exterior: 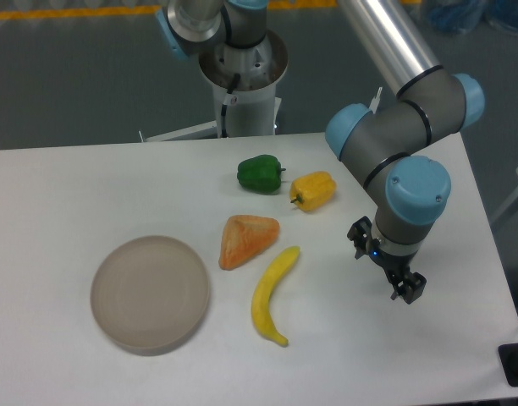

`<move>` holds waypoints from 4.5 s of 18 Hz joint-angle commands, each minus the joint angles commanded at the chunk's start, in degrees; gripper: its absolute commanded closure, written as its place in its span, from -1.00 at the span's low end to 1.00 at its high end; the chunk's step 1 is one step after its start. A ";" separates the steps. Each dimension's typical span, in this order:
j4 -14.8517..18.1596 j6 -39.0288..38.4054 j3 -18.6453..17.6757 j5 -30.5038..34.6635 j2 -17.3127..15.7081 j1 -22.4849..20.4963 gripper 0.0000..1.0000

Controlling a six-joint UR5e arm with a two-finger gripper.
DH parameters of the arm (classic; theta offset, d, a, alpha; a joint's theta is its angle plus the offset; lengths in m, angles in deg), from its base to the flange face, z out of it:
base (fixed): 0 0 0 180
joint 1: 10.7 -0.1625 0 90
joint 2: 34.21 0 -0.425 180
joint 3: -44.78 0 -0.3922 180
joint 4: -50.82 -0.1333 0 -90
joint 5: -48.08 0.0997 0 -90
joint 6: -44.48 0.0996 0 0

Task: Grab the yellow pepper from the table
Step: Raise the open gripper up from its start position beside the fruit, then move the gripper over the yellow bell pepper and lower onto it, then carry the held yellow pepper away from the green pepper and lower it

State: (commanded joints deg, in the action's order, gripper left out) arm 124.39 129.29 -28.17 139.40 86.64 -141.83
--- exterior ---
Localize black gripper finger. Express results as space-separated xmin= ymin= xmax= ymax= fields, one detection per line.
xmin=388 ymin=270 xmax=427 ymax=305
xmin=347 ymin=217 xmax=372 ymax=260

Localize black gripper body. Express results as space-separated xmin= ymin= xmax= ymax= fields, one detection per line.
xmin=367 ymin=225 xmax=421 ymax=283

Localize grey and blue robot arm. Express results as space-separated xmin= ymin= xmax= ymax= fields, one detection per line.
xmin=156 ymin=1 xmax=485 ymax=303

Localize yellow bell pepper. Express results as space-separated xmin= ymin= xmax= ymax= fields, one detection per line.
xmin=289 ymin=171 xmax=337 ymax=212

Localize green bell pepper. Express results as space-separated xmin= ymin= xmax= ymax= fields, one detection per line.
xmin=237 ymin=155 xmax=285 ymax=194

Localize orange triangular bread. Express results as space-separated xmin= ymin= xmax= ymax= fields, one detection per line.
xmin=218 ymin=215 xmax=280 ymax=271

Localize black device at table edge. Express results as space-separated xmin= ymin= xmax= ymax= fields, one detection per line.
xmin=498 ymin=343 xmax=518 ymax=387

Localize yellow banana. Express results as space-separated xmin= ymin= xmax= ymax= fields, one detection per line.
xmin=251 ymin=246 xmax=300 ymax=348

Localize beige round plate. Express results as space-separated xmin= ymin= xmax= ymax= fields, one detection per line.
xmin=90 ymin=236 xmax=210 ymax=356

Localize blue plastic bags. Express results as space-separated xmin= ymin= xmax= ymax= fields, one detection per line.
xmin=421 ymin=0 xmax=518 ymax=35

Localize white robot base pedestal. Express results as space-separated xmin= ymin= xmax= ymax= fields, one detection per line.
xmin=144 ymin=30 xmax=288 ymax=142

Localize black cable on pedestal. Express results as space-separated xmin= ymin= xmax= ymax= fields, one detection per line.
xmin=218 ymin=73 xmax=242 ymax=139

